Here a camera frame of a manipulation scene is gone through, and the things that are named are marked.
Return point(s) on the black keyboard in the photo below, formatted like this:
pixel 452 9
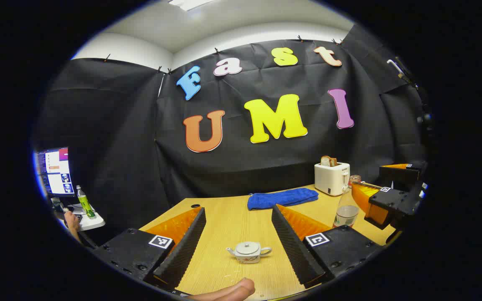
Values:
pixel 75 217

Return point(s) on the dark stand with white clip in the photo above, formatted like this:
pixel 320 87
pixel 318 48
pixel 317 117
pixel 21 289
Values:
pixel 393 65

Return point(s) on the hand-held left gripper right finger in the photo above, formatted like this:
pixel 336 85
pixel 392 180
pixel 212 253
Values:
pixel 293 251

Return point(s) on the green drink bottle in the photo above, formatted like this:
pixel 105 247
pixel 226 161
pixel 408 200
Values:
pixel 86 205

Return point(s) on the white toaster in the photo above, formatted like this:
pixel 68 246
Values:
pixel 329 179

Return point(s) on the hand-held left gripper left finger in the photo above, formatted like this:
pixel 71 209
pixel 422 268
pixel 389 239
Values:
pixel 182 251

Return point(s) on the white bread slice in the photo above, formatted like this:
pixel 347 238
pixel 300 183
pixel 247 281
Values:
pixel 325 161

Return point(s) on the blue towel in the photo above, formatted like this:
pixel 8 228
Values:
pixel 283 198

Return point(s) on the brown toast slice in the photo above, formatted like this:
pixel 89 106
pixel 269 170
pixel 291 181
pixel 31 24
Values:
pixel 334 161

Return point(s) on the white side table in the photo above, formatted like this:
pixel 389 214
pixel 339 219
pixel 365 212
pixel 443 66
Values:
pixel 90 223

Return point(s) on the clear plastic water bottle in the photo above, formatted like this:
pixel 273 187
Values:
pixel 345 213

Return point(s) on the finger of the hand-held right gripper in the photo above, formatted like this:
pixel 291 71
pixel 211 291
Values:
pixel 391 205
pixel 396 175

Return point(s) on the computer monitor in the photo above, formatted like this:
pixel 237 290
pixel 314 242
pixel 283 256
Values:
pixel 57 171

